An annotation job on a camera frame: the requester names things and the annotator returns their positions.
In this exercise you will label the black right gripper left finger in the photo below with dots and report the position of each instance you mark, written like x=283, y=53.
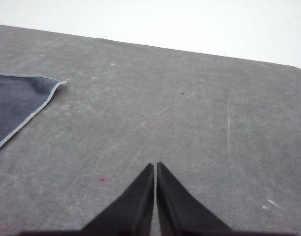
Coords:
x=135, y=209

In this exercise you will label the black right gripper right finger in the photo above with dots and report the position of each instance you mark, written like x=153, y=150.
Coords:
x=175, y=211

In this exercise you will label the purple towel with grey hem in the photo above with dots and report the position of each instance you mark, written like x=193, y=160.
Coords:
x=15, y=103

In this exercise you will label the grey table cloth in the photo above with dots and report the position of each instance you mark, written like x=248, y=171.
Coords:
x=180, y=127

